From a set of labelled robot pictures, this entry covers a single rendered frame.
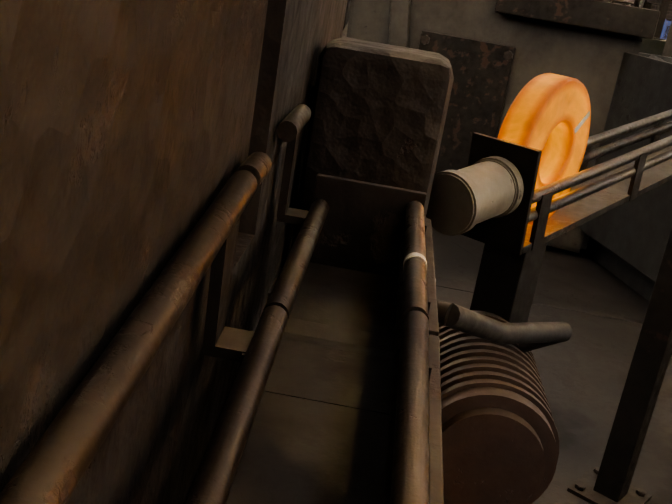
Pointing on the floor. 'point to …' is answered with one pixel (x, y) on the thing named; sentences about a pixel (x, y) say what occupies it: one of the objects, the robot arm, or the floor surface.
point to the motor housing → (493, 422)
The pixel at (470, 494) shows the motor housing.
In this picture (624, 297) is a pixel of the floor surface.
